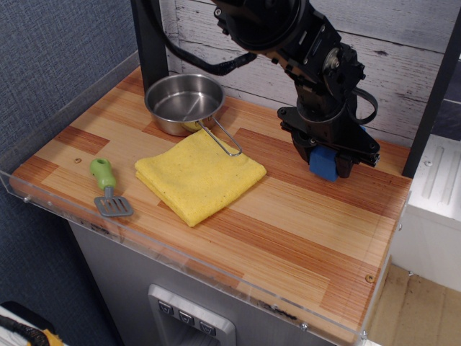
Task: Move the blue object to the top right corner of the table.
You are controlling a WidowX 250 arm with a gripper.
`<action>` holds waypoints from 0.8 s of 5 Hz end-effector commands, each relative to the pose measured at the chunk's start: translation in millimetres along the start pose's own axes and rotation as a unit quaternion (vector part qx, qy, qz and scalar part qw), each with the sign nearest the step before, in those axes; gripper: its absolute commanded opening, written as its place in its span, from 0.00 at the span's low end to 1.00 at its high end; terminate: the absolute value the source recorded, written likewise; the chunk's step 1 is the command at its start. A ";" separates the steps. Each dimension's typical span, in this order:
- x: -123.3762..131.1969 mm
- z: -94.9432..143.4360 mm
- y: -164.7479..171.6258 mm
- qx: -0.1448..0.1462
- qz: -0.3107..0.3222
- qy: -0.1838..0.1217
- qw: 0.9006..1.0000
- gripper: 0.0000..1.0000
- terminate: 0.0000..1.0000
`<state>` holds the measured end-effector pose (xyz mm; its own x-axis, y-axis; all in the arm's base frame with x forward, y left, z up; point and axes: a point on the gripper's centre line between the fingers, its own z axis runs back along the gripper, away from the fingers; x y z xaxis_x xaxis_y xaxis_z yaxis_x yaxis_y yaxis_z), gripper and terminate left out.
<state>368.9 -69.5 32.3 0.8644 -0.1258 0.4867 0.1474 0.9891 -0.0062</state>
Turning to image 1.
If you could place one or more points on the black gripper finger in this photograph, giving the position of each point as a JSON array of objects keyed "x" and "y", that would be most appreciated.
[
  {"x": 304, "y": 144},
  {"x": 345, "y": 163}
]

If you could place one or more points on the blue arch-shaped wooden block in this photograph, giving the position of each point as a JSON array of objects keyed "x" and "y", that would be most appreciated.
[{"x": 353, "y": 140}]

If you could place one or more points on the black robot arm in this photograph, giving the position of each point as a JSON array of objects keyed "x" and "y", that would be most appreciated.
[{"x": 293, "y": 35}]

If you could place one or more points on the yellow object at corner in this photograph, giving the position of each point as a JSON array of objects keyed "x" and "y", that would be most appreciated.
[{"x": 53, "y": 339}]

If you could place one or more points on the folded yellow cloth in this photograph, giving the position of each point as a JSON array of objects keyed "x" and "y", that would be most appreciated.
[{"x": 196, "y": 178}]

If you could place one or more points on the white ribbed appliance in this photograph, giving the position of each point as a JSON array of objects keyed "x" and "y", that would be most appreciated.
[{"x": 427, "y": 242}]

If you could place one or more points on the grey cabinet with button panel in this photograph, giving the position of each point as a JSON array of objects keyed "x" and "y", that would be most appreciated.
[{"x": 152, "y": 303}]

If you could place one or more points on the clear acrylic table guard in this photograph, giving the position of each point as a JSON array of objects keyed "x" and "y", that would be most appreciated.
[{"x": 296, "y": 246}]

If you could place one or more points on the black right vertical post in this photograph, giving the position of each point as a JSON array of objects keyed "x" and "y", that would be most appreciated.
[{"x": 434, "y": 103}]

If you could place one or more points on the black vertical post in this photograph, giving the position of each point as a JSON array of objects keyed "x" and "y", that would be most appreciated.
[
  {"x": 151, "y": 48},
  {"x": 434, "y": 103}
]

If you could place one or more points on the stainless steel pot with handle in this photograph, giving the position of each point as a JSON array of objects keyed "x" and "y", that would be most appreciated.
[{"x": 187, "y": 103}]

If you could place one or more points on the black left vertical post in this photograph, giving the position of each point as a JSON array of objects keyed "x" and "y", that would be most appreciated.
[{"x": 151, "y": 48}]

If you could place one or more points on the green-handled grey toy spatula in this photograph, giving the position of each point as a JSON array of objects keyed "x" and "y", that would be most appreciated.
[{"x": 109, "y": 205}]

